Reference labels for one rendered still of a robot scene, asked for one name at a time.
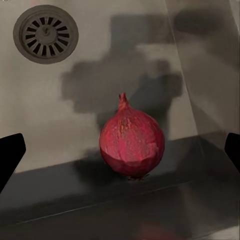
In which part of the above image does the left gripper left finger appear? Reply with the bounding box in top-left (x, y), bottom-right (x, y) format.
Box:
top-left (0, 133), bottom-right (26, 193)

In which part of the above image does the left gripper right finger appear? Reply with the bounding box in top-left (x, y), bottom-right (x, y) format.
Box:
top-left (224, 133), bottom-right (240, 172)

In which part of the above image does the vidalia onion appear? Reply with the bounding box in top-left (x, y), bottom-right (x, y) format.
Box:
top-left (99, 92), bottom-right (166, 183)

